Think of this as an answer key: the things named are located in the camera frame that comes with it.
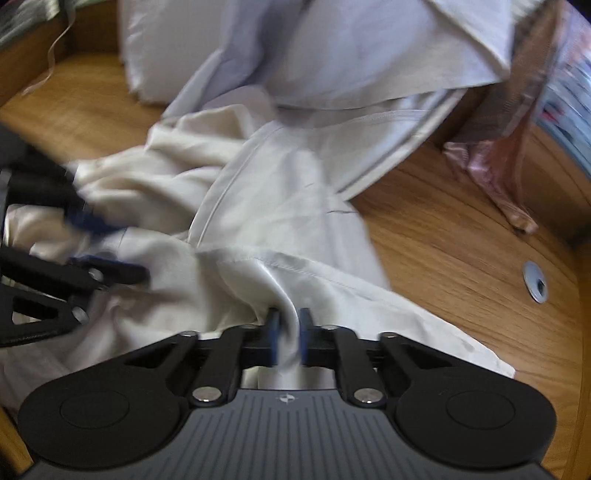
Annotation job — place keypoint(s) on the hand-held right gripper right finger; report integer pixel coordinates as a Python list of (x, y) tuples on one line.
[(304, 341)]

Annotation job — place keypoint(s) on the pink cloth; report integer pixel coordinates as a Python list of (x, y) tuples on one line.
[(498, 161)]

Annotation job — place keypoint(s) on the white satin garment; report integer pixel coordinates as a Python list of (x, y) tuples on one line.
[(392, 138)]

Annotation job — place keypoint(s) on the white shirt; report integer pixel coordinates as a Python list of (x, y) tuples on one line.
[(323, 46)]

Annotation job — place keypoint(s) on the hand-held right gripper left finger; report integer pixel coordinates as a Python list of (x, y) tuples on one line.
[(275, 339)]

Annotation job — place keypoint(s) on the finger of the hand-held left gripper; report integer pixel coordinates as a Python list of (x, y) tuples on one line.
[(115, 272), (90, 221)]

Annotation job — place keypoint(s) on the cream t-shirt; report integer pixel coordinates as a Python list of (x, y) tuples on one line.
[(161, 194)]

